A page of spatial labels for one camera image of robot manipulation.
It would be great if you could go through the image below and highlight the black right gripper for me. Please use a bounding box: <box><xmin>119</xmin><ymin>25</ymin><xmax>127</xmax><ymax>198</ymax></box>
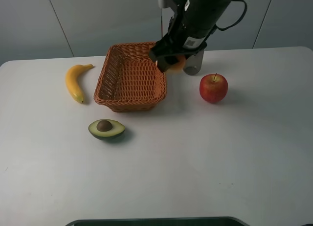
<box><xmin>149</xmin><ymin>31</ymin><xmax>207</xmax><ymax>73</ymax></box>

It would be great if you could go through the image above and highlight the orange peach fruit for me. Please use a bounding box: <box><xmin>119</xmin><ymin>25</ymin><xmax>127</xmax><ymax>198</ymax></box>
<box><xmin>165</xmin><ymin>55</ymin><xmax>186</xmax><ymax>73</ymax></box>

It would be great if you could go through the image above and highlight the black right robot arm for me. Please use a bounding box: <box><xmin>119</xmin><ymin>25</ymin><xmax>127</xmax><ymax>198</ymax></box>
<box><xmin>149</xmin><ymin>0</ymin><xmax>241</xmax><ymax>72</ymax></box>

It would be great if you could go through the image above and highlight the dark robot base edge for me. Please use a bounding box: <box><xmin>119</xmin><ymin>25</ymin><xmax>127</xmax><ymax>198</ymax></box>
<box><xmin>67</xmin><ymin>217</ymin><xmax>247</xmax><ymax>226</ymax></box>

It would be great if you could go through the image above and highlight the orange wicker basket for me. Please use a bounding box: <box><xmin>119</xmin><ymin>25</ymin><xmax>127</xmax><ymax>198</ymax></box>
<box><xmin>93</xmin><ymin>42</ymin><xmax>167</xmax><ymax>112</ymax></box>

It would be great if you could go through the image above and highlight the grey translucent plastic cup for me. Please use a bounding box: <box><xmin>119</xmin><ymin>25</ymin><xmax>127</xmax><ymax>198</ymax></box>
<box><xmin>183</xmin><ymin>50</ymin><xmax>204</xmax><ymax>76</ymax></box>

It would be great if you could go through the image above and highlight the red apple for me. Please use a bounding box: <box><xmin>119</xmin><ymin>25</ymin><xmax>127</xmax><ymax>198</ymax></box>
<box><xmin>199</xmin><ymin>73</ymin><xmax>228</xmax><ymax>103</ymax></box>

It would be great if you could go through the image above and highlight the halved avocado with pit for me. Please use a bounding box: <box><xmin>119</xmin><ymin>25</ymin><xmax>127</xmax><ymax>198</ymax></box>
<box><xmin>88</xmin><ymin>119</ymin><xmax>126</xmax><ymax>140</ymax></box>

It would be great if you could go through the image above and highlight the yellow banana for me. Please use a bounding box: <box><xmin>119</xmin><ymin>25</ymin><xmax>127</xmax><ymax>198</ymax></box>
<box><xmin>65</xmin><ymin>64</ymin><xmax>94</xmax><ymax>104</ymax></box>

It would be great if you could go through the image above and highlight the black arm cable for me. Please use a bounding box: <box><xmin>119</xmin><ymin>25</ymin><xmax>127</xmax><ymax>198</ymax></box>
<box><xmin>215</xmin><ymin>0</ymin><xmax>248</xmax><ymax>32</ymax></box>

